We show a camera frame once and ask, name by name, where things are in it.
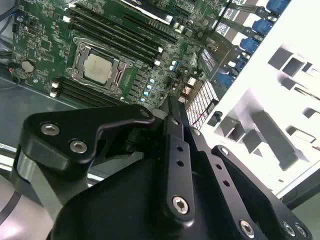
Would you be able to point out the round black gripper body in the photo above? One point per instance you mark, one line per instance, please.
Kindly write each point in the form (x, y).
(120, 205)

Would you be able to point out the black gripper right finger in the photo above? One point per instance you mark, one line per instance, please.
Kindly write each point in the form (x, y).
(200, 145)

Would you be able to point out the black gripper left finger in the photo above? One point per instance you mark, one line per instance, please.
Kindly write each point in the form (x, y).
(62, 130)

